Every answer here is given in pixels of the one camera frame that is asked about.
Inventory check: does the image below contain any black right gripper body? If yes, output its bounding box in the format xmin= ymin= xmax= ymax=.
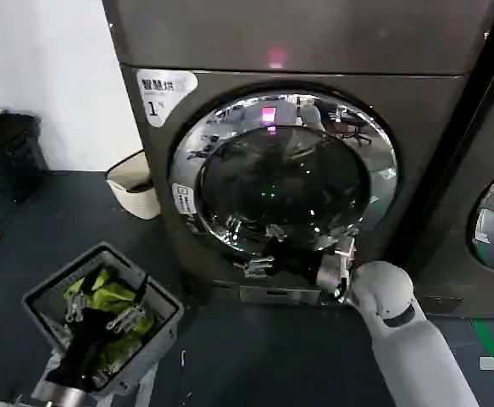
xmin=264 ymin=242 xmax=329 ymax=290

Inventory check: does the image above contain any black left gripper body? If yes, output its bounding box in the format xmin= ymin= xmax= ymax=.
xmin=57 ymin=308 xmax=119 ymax=383

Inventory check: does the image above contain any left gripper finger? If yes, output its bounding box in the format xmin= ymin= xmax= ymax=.
xmin=64 ymin=292 xmax=89 ymax=326
xmin=105 ymin=306 xmax=147 ymax=333

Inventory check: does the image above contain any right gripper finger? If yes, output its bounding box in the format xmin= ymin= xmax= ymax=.
xmin=236 ymin=255 xmax=275 ymax=279
xmin=265 ymin=223 xmax=289 ymax=247

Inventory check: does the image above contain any yellow-green garment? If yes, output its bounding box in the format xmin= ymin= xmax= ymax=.
xmin=62 ymin=269 xmax=155 ymax=378

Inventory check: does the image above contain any grey plastic laundry basket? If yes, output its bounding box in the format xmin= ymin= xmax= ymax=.
xmin=20 ymin=241 xmax=186 ymax=398

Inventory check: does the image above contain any round glass dryer door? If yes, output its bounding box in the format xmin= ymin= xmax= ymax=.
xmin=168 ymin=87 xmax=400 ymax=273

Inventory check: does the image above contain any clear plastic sheet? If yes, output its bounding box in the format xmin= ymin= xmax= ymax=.
xmin=38 ymin=350 xmax=159 ymax=407

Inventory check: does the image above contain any small white door sticker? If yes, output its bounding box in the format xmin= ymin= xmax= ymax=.
xmin=173 ymin=182 xmax=195 ymax=215

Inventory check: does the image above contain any white woven basket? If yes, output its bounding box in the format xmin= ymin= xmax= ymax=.
xmin=105 ymin=148 xmax=161 ymax=221

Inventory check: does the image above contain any dark cloth in basket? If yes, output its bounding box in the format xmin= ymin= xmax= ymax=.
xmin=125 ymin=179 xmax=153 ymax=195

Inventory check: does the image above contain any white label sticker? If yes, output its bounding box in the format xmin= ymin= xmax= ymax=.
xmin=136 ymin=69 xmax=199 ymax=128

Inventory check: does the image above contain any chrome-ringed round dryer door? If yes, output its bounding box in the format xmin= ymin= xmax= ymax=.
xmin=465 ymin=157 xmax=494 ymax=262

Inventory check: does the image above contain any grey front-load dryer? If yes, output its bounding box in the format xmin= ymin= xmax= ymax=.
xmin=102 ymin=0 xmax=491 ymax=307

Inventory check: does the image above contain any grey dryer with chrome ring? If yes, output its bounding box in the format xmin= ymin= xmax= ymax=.
xmin=411 ymin=0 xmax=494 ymax=320

